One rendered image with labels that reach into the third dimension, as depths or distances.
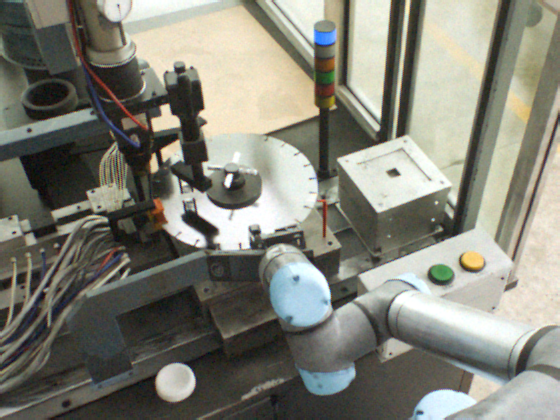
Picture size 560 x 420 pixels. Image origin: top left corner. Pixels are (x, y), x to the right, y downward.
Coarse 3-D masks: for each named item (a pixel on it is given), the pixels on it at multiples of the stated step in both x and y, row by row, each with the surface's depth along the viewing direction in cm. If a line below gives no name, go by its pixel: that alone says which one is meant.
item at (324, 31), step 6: (318, 24) 140; (324, 24) 140; (330, 24) 140; (318, 30) 138; (324, 30) 138; (330, 30) 138; (318, 36) 139; (324, 36) 139; (330, 36) 139; (318, 42) 140; (324, 42) 140; (330, 42) 140
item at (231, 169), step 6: (234, 156) 136; (234, 162) 135; (210, 168) 134; (216, 168) 134; (222, 168) 134; (228, 168) 133; (234, 168) 133; (228, 174) 133; (234, 174) 133; (252, 174) 134; (228, 180) 132; (234, 180) 135; (228, 186) 131
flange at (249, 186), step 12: (240, 168) 140; (216, 180) 137; (240, 180) 135; (252, 180) 137; (216, 192) 135; (228, 192) 135; (240, 192) 135; (252, 192) 135; (228, 204) 133; (240, 204) 134
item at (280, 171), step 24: (216, 144) 146; (240, 144) 146; (264, 144) 146; (288, 144) 146; (168, 168) 141; (264, 168) 141; (288, 168) 141; (312, 168) 142; (168, 192) 136; (264, 192) 137; (288, 192) 137; (312, 192) 137; (168, 216) 132; (192, 216) 132; (216, 216) 132; (240, 216) 132; (264, 216) 132; (288, 216) 132; (192, 240) 128; (216, 240) 128; (240, 240) 128
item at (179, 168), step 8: (176, 168) 130; (184, 168) 130; (192, 168) 125; (200, 168) 125; (176, 176) 131; (184, 176) 129; (192, 176) 128; (200, 176) 127; (192, 184) 129; (200, 184) 127; (208, 184) 128; (192, 192) 134
